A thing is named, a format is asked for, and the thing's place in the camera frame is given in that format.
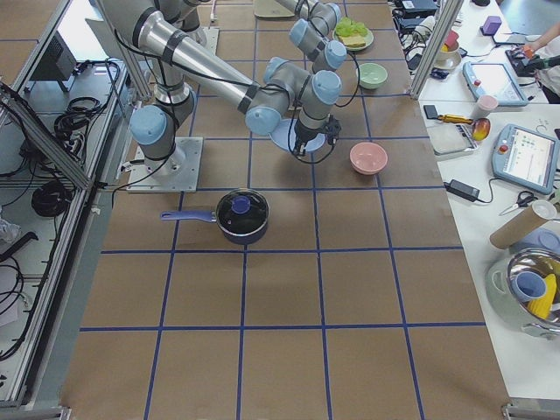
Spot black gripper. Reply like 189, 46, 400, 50
292, 120, 326, 158

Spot blue plate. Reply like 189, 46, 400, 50
269, 119, 326, 152

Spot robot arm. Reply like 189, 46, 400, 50
99, 1, 347, 163
155, 0, 347, 73

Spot pink bowl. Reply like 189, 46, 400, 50
349, 142, 389, 175

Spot dark blue saucepan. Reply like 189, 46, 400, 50
160, 188, 270, 245

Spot green bowl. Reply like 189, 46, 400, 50
356, 62, 389, 89

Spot bread slice on plate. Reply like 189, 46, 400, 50
339, 34, 366, 48

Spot green plate with sandwich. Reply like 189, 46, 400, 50
332, 29, 375, 52

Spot green lettuce leaf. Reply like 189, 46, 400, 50
334, 17, 368, 37

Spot cream white toaster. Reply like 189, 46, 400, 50
253, 0, 297, 19

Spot silver kitchen scale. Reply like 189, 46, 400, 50
427, 123, 478, 158

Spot black power adapter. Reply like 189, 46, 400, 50
444, 179, 480, 202

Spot white bowl with fruit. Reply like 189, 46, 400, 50
434, 41, 462, 70

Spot red yellow mango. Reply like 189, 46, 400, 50
472, 118, 491, 141

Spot pink cup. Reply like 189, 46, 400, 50
472, 94, 499, 120

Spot left teach pendant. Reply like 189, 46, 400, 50
462, 62, 529, 108

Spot teach pendant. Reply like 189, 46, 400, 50
462, 62, 529, 108
491, 124, 559, 194

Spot right teach pendant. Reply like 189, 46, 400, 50
491, 124, 559, 194

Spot scissors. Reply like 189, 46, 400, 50
499, 191, 537, 216

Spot cardboard tube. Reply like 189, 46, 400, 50
489, 199, 557, 249

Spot steel bowl with toys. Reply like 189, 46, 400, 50
485, 248, 559, 340

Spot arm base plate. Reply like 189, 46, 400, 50
192, 26, 220, 54
126, 136, 204, 193

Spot orange handled tool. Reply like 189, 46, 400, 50
437, 114, 474, 125

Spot aluminium frame post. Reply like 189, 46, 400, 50
409, 0, 463, 100

